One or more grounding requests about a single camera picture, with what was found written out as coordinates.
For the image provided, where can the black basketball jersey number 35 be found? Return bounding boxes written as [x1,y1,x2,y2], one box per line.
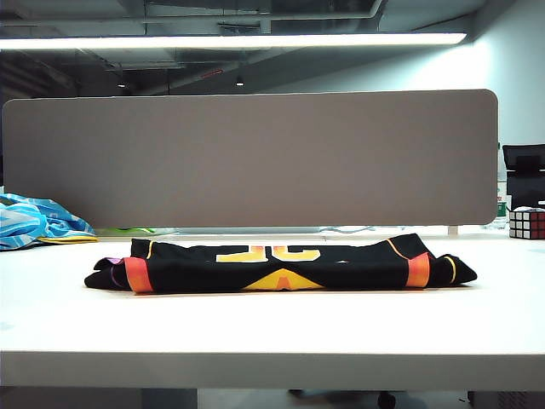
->
[83,233,479,296]

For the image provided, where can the brown fabric desk divider panel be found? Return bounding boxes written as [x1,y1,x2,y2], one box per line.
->
[1,88,500,229]

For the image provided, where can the green flat item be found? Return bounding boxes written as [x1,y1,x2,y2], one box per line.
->
[95,227,157,237]

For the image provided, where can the long ceiling light strip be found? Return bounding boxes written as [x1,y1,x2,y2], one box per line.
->
[0,32,469,51]

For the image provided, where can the yellow cloth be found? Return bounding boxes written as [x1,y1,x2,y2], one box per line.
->
[37,234,100,245]

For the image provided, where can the clear bottle with green label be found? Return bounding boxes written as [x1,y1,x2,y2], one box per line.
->
[494,142,510,232]

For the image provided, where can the blue patterned cloth pile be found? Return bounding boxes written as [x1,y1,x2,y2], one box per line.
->
[0,192,98,251]

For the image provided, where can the black office chair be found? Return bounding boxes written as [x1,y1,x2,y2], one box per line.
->
[502,143,545,210]

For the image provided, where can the Rubik's cube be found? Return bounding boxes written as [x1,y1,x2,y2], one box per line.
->
[508,206,545,241]

